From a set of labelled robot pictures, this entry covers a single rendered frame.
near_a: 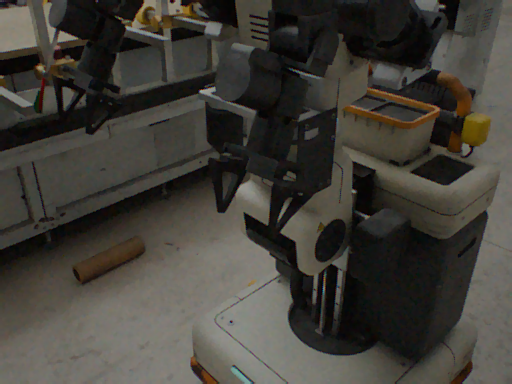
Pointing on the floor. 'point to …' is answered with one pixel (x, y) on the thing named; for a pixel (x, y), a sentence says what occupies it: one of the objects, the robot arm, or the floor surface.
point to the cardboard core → (107, 259)
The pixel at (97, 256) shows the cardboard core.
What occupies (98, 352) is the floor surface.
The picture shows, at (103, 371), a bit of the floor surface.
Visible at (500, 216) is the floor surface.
